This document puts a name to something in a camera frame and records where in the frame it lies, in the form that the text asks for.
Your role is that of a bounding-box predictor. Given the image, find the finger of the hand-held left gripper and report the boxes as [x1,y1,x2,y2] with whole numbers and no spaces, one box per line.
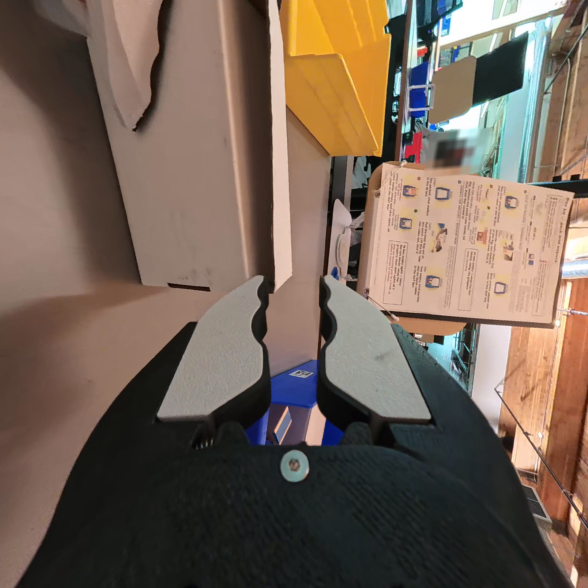
[87,0,162,132]

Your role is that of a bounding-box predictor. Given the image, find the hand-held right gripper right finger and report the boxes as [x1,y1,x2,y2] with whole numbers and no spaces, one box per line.
[317,275,432,427]

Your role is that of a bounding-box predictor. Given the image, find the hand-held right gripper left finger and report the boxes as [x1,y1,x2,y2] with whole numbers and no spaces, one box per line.
[156,276,273,429]

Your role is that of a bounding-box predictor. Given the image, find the white cardboard box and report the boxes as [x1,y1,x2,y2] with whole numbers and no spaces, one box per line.
[87,0,294,294]

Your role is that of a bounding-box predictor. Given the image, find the blue plastic bin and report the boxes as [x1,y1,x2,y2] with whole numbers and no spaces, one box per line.
[246,360,341,447]

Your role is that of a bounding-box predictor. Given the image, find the printed instruction sheet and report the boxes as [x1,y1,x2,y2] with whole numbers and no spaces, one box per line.
[367,168,576,329]

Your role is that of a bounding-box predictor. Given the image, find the brown cardboard backing board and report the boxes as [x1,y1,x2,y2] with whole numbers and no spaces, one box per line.
[356,161,468,337]

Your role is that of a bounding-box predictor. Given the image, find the yellow plastic bin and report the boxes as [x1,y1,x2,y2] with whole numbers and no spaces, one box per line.
[279,0,392,158]

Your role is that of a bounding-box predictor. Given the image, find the plain brown cardboard board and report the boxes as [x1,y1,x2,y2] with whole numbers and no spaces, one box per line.
[428,55,477,126]

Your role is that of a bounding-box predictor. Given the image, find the small blue background crate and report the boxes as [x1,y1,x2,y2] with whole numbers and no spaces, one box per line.
[408,62,435,116]

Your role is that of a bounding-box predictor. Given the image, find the black flat panel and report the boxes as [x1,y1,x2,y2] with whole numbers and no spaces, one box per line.
[472,31,530,107]

